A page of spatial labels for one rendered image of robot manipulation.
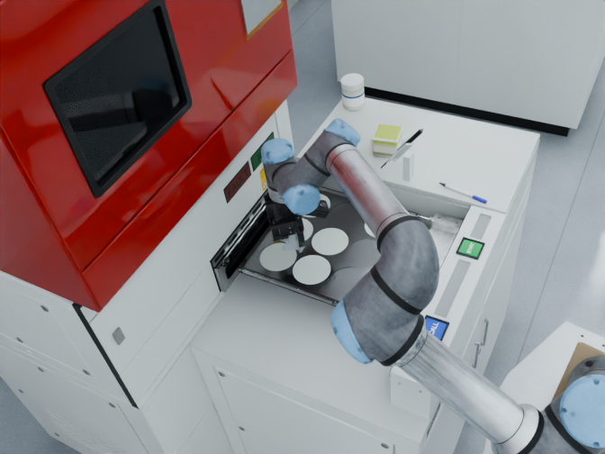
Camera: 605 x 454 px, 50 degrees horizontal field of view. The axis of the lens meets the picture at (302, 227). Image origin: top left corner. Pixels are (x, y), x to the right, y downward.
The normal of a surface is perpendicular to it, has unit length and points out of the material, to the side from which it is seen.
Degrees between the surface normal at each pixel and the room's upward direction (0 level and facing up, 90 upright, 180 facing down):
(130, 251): 90
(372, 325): 57
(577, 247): 0
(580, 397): 37
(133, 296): 90
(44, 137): 90
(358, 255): 0
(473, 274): 0
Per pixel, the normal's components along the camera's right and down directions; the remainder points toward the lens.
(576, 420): -0.40, -0.17
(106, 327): 0.88, 0.27
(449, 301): -0.11, -0.70
